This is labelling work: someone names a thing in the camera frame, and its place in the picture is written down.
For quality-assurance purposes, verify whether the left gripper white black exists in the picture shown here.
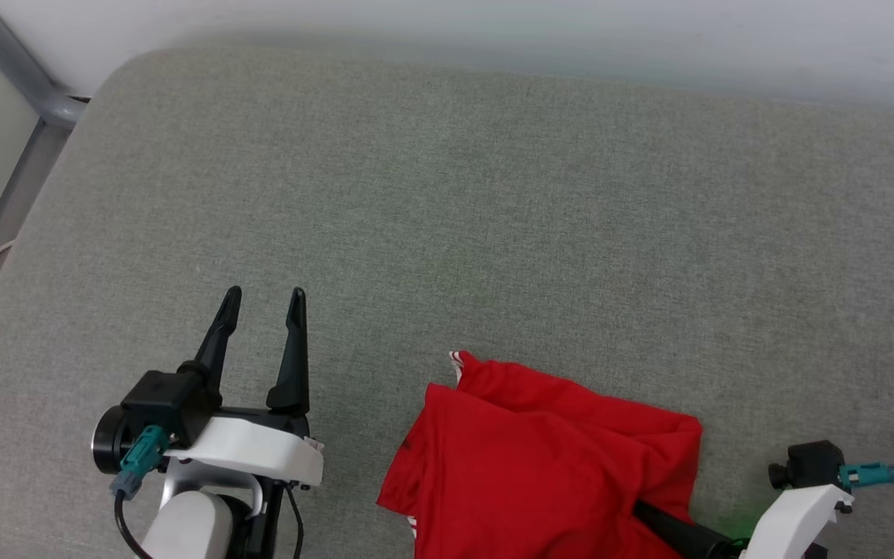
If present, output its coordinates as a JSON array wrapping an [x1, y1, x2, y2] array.
[[166, 285, 325, 490]]

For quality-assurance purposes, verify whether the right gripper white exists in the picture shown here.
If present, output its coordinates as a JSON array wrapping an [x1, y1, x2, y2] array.
[[632, 482, 856, 559]]

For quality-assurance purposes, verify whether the red garment with striped trim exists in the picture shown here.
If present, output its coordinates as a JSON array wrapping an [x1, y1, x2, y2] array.
[[376, 350, 704, 559]]

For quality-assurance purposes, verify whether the teal left camera connector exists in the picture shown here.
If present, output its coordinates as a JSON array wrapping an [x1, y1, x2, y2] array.
[[110, 425, 172, 499]]

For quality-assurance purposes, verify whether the teal camera connector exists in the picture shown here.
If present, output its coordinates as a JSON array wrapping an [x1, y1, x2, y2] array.
[[110, 425, 172, 499], [838, 461, 894, 491]]

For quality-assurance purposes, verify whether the thin black left gripper cable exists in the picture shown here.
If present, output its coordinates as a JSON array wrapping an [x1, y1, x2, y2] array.
[[284, 483, 306, 559]]

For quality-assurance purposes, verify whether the teal right camera connector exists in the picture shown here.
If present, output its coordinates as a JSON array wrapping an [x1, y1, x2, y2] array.
[[838, 461, 894, 491]]

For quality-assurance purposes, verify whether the black left camera cable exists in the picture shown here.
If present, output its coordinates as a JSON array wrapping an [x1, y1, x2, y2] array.
[[113, 489, 147, 559]]

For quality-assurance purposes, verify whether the grey flat frame bar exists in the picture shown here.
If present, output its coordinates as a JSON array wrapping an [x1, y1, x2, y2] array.
[[0, 120, 71, 373]]

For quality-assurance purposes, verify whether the grey metal frame tube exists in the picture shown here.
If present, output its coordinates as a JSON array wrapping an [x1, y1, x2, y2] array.
[[0, 0, 91, 130]]

